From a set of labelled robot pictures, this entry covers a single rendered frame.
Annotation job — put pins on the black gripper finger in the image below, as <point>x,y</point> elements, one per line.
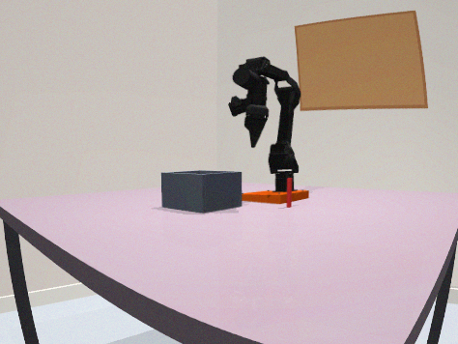
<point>249,128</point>
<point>257,125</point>

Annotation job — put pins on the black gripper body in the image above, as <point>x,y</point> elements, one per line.
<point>257,107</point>

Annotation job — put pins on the red peg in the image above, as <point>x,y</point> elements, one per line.
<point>289,193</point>

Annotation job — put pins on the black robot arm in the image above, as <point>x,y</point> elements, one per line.
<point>248,76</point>

